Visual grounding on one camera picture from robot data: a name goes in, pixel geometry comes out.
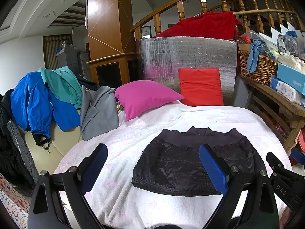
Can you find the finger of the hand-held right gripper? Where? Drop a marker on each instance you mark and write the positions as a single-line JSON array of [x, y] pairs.
[[275, 161]]

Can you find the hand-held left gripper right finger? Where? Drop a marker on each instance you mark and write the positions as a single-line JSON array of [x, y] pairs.
[[212, 167]]

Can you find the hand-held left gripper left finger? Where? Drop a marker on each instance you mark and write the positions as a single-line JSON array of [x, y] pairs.
[[94, 164]]

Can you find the black puffer jacket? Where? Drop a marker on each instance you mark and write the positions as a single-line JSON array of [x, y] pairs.
[[171, 162]]

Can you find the cream sofa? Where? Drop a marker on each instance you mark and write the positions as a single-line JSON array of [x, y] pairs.
[[57, 148]]

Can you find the grey coat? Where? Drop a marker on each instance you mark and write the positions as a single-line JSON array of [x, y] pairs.
[[97, 114]]

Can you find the white pink blanket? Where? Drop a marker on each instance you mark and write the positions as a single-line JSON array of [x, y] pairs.
[[143, 128]]

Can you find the yellow patterned cloth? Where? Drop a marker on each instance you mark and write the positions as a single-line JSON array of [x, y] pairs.
[[120, 106]]

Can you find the wooden table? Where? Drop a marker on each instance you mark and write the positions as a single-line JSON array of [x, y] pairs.
[[274, 95]]

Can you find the white dotted tissue pack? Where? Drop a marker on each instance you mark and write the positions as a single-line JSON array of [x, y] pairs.
[[286, 90]]

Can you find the red pillow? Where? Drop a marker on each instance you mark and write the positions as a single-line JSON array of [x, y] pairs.
[[200, 85]]

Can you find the magenta pillow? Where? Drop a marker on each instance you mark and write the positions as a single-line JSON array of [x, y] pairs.
[[143, 97]]

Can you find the blue cardboard box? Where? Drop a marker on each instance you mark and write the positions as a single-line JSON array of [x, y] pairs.
[[290, 76]]

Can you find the black garment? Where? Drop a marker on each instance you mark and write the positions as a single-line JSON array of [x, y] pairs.
[[9, 148]]

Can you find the cartoon printed fabric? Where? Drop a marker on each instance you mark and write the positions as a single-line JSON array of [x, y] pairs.
[[14, 202]]

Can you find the teal jacket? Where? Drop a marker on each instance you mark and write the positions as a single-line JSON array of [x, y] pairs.
[[59, 81]]

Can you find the blue jacket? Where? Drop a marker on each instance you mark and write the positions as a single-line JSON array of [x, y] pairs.
[[28, 100]]

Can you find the wicker basket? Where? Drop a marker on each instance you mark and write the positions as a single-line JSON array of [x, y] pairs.
[[259, 69]]

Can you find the plastic bag of cream cloth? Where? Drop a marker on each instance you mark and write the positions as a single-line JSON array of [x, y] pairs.
[[293, 60]]

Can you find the blue cloth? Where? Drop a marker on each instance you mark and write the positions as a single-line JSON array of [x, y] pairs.
[[252, 57]]

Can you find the grey refrigerator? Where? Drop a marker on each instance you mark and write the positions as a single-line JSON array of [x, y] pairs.
[[69, 59]]

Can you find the clear plastic bag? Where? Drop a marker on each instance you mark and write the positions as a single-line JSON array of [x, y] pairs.
[[269, 47]]

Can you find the silver foil insulation mat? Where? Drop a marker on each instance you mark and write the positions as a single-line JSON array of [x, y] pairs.
[[190, 52]]

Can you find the plastic bag with dark item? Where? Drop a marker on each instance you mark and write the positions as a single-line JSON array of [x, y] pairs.
[[288, 43]]

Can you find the brown curtain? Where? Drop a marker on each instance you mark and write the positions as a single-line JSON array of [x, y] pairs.
[[48, 52]]

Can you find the red quilt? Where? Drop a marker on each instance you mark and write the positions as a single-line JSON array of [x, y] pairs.
[[202, 26]]

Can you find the framed picture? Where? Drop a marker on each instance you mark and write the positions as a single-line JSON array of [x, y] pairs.
[[145, 32]]

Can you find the wooden pillar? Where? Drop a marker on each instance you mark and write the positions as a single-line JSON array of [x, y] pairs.
[[104, 16]]

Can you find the wooden stair railing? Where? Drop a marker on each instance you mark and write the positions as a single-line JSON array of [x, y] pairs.
[[181, 9]]

